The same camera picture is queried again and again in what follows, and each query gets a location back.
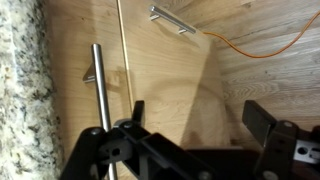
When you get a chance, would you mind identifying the orange power cable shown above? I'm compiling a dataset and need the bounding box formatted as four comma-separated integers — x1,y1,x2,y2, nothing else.
201,9,320,59

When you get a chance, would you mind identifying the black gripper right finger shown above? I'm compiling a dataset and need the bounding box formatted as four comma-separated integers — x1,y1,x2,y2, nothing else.
241,99,320,180

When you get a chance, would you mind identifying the wooden drawer with steel handle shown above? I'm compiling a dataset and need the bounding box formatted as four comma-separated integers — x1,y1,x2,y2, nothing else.
41,0,134,180

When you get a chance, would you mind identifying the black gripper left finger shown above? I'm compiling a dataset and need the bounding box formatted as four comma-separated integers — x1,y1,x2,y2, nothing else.
59,99,218,180

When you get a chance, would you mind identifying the wooden cabinet door steel handle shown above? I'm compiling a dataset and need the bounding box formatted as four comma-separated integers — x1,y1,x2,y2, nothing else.
117,0,232,151

